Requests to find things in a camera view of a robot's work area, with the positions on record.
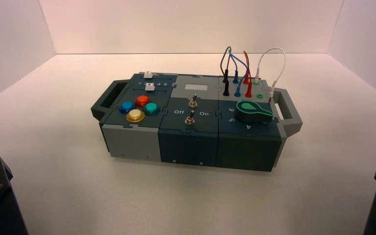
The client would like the green grey modular task box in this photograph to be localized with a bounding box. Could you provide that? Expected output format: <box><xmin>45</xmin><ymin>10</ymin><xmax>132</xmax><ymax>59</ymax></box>
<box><xmin>91</xmin><ymin>71</ymin><xmax>304</xmax><ymax>172</ymax></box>

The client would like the grey display window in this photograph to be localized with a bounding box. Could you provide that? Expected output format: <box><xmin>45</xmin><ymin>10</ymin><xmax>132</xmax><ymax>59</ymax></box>
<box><xmin>184</xmin><ymin>83</ymin><xmax>209</xmax><ymax>92</ymax></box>

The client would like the teal round push button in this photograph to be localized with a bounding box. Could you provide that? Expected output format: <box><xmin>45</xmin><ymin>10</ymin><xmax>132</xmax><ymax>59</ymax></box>
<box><xmin>142</xmin><ymin>102</ymin><xmax>161</xmax><ymax>117</ymax></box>

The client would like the orange round push button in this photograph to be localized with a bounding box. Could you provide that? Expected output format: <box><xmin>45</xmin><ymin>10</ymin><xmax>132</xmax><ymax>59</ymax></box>
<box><xmin>134</xmin><ymin>94</ymin><xmax>151</xmax><ymax>108</ymax></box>

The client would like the yellow round push button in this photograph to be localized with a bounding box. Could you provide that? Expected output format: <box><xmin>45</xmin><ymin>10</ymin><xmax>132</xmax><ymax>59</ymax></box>
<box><xmin>125</xmin><ymin>109</ymin><xmax>146</xmax><ymax>123</ymax></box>

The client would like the blue round push button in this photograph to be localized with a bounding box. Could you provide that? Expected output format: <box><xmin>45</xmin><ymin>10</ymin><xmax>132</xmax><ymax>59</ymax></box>
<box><xmin>118</xmin><ymin>100</ymin><xmax>136</xmax><ymax>114</ymax></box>

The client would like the green rotary knob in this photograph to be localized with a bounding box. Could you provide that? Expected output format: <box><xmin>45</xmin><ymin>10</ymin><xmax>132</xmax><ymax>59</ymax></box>
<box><xmin>235</xmin><ymin>100</ymin><xmax>274</xmax><ymax>124</ymax></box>

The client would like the black patch cable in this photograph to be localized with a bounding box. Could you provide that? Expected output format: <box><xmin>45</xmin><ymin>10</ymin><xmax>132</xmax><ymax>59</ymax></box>
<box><xmin>220</xmin><ymin>46</ymin><xmax>232</xmax><ymax>97</ymax></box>

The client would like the blue patch cable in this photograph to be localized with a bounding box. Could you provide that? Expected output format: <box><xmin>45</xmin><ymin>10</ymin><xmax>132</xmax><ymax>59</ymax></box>
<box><xmin>228</xmin><ymin>53</ymin><xmax>250</xmax><ymax>98</ymax></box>

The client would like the red patch cable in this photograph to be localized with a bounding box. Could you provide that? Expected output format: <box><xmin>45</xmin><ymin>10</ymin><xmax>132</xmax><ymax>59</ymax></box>
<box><xmin>242</xmin><ymin>50</ymin><xmax>254</xmax><ymax>98</ymax></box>

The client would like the white patch cable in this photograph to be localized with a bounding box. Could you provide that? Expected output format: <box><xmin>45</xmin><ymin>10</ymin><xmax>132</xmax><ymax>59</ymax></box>
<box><xmin>254</xmin><ymin>47</ymin><xmax>286</xmax><ymax>98</ymax></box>

